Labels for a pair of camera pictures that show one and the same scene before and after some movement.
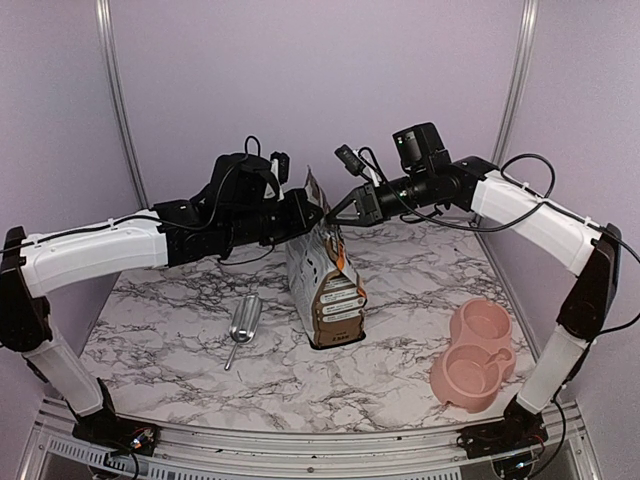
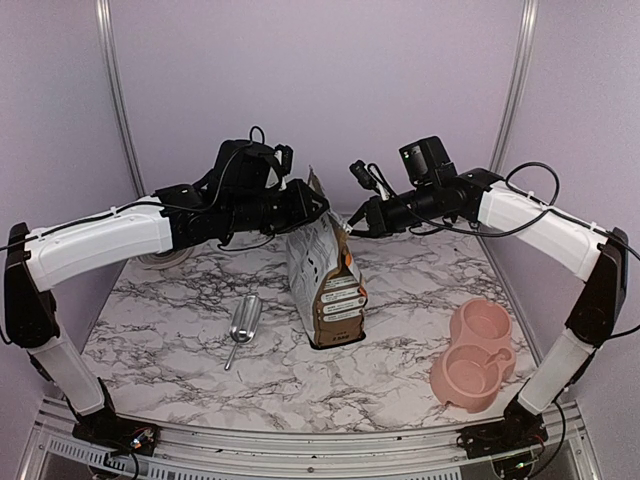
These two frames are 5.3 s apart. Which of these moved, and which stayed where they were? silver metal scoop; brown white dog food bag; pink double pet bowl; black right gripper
Moved: black right gripper
Stayed: brown white dog food bag; pink double pet bowl; silver metal scoop
